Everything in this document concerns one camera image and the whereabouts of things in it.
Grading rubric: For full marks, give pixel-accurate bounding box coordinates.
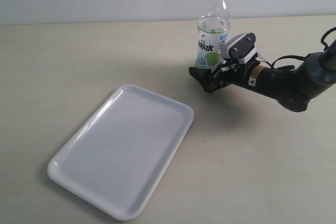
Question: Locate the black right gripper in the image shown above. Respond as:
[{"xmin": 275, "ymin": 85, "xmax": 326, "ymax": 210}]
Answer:
[{"xmin": 188, "ymin": 63, "xmax": 249, "ymax": 93}]

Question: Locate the clear plastic water bottle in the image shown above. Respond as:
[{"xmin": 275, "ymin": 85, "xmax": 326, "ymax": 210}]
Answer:
[{"xmin": 194, "ymin": 0, "xmax": 231, "ymax": 71}]

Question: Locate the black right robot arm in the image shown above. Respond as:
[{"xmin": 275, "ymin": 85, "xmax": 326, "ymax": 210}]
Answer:
[{"xmin": 189, "ymin": 37, "xmax": 335, "ymax": 112}]

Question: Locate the white rectangular plastic tray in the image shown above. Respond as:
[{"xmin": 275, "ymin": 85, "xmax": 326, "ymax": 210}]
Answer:
[{"xmin": 47, "ymin": 84, "xmax": 194, "ymax": 221}]

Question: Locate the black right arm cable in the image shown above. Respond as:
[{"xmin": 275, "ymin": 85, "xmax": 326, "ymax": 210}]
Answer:
[{"xmin": 259, "ymin": 26, "xmax": 336, "ymax": 70}]

